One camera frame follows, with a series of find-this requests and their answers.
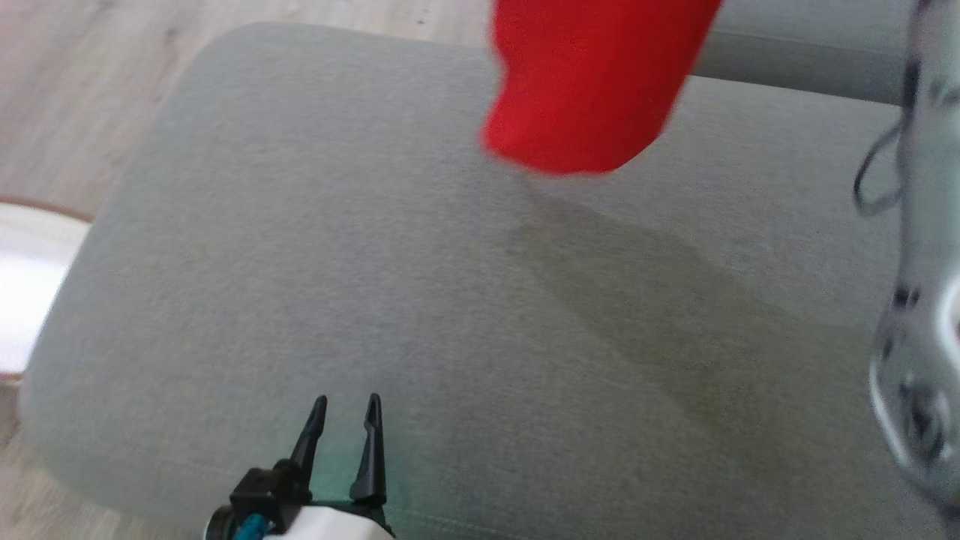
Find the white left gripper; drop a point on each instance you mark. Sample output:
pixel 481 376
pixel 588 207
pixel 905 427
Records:
pixel 337 525

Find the red jersey white trim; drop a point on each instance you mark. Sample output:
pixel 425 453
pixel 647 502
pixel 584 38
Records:
pixel 592 82

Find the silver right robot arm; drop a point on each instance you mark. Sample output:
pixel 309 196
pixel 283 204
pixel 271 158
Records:
pixel 934 187

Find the grey sofa seat cushion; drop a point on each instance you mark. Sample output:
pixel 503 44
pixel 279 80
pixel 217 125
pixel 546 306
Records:
pixel 375 262

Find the white round object brown rim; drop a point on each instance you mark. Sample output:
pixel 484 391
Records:
pixel 30 285

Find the grey long sofa section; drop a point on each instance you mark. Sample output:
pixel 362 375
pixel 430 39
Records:
pixel 787 45

